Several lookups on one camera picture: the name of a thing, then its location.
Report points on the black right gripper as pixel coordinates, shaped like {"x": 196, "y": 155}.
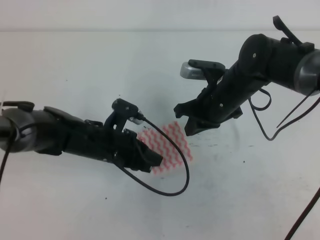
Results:
{"x": 220, "y": 101}

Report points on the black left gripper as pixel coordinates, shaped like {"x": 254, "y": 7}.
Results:
{"x": 119, "y": 148}

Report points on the pink white striped towel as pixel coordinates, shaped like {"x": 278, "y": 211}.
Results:
{"x": 172, "y": 160}

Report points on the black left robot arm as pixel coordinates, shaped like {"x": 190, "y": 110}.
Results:
{"x": 51, "y": 131}

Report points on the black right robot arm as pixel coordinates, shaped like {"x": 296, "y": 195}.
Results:
{"x": 262, "y": 60}

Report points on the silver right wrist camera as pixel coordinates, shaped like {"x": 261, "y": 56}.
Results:
{"x": 202, "y": 70}

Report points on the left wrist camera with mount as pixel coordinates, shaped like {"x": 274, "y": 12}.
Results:
{"x": 124, "y": 111}

